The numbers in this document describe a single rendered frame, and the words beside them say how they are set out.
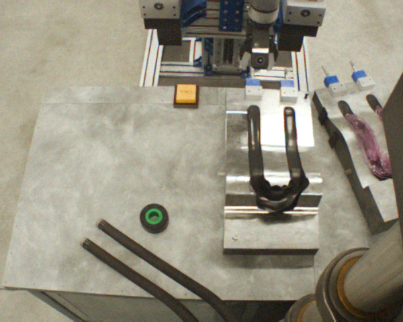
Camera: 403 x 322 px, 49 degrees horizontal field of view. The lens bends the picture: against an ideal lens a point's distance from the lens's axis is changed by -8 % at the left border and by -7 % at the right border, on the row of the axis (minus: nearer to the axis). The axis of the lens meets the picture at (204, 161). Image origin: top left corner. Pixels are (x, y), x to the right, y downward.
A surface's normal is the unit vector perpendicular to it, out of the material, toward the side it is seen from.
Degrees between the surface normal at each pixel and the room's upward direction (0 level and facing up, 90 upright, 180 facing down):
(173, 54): 0
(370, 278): 90
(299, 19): 90
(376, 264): 90
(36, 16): 0
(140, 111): 0
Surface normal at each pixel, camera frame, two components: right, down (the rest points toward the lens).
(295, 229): 0.00, -0.47
